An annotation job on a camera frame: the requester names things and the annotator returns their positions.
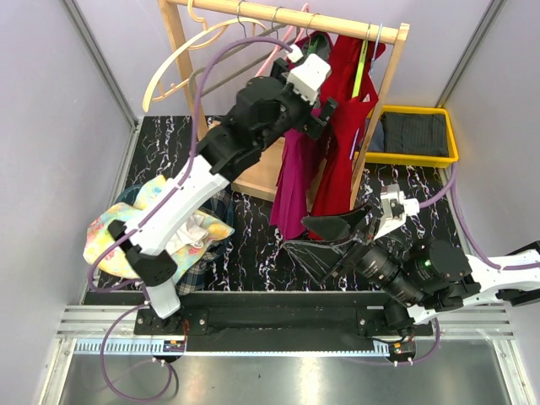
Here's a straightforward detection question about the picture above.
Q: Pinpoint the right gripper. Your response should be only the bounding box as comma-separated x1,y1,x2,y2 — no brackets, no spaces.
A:
282,200,424,307

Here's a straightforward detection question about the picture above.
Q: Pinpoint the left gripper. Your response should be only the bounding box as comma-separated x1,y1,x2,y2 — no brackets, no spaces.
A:
256,58,336,152

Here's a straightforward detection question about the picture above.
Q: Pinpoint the pink hanger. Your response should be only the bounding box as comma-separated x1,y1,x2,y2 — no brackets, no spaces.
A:
252,3,313,79

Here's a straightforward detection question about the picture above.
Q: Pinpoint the grey garment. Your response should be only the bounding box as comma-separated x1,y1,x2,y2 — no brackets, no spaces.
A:
315,35,332,62

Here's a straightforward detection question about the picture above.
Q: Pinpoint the magenta skirt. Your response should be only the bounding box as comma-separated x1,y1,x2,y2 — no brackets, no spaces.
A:
270,129,326,240

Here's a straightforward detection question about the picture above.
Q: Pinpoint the grey hanger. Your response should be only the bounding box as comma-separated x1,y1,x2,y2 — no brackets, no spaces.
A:
187,2,292,102

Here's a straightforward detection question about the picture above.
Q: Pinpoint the navy plaid skirt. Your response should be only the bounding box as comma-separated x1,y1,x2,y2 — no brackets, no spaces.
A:
176,186,235,296

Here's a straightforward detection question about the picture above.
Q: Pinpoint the white garment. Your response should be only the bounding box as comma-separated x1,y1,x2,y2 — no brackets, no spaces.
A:
166,213,208,253

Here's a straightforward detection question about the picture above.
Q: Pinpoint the floral pastel garment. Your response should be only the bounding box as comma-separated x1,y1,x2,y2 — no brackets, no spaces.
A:
83,175,235,283

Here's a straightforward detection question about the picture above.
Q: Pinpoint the green hanger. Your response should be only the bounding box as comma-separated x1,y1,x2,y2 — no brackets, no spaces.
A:
306,35,325,56

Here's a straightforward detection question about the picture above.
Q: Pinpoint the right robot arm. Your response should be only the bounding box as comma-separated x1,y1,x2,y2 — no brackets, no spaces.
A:
283,204,539,336

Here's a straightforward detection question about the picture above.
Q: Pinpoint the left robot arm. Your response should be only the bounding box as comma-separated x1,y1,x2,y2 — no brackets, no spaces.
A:
107,54,338,334

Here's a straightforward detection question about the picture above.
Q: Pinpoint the yellow-green hanger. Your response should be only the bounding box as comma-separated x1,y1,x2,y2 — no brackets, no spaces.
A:
351,40,369,98

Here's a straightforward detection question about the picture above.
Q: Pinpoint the red skirt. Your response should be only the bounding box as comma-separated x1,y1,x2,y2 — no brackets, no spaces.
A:
310,35,379,216

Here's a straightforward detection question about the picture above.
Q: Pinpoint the wooden clothes rack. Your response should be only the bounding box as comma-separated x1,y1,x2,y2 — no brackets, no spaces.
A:
156,0,411,212

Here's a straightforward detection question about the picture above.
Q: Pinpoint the blue-grey folded cloth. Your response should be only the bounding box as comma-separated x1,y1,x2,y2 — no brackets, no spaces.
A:
368,121,385,153

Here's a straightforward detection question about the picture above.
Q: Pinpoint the yellow plastic bin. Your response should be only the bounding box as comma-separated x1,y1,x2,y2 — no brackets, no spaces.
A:
365,105,459,169

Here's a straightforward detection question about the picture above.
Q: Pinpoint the dark striped folded cloth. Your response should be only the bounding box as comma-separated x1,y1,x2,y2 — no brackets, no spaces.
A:
381,112,449,157

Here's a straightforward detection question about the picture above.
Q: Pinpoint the teal transparent basin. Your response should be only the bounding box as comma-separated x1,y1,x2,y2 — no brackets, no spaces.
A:
116,184,234,273

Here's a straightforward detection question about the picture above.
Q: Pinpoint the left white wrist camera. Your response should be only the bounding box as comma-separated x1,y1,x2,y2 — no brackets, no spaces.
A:
286,53,331,105

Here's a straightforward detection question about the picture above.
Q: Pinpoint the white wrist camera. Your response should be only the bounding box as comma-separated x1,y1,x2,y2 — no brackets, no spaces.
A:
374,184,420,240
286,53,331,105

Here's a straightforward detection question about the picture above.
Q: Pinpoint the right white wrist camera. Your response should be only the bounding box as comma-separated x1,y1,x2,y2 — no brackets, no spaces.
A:
374,184,420,240

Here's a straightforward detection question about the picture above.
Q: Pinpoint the light blue wire hanger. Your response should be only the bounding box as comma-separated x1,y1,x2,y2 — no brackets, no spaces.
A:
349,21,385,161

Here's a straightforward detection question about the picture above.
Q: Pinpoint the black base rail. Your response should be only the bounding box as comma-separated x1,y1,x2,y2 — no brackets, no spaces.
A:
134,291,433,356

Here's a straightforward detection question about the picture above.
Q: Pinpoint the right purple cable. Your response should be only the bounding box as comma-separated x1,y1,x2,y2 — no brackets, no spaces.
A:
415,162,540,272

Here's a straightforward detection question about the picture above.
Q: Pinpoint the purple cable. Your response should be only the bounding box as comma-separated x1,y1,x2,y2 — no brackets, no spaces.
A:
415,162,540,272
86,36,296,400

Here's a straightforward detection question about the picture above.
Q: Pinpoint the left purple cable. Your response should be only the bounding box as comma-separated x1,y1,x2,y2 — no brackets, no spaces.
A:
86,36,296,400

